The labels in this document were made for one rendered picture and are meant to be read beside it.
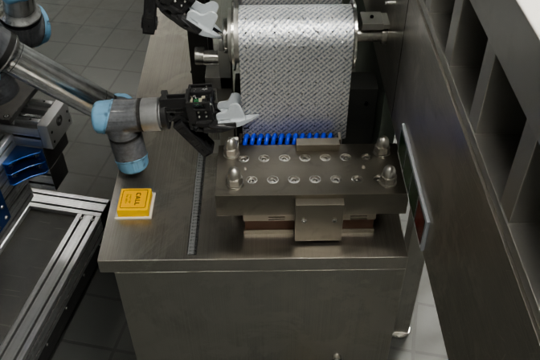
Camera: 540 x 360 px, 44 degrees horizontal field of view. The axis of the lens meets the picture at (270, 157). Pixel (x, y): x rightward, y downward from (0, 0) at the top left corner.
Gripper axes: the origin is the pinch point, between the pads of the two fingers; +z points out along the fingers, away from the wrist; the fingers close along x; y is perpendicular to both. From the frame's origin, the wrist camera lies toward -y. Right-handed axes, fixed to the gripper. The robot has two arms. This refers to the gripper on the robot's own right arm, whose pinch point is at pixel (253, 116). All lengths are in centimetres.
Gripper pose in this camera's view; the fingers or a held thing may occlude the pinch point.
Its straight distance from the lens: 147.7
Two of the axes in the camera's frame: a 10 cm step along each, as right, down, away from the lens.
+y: -0.7, -7.5, -6.6
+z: 10.0, -0.5, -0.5
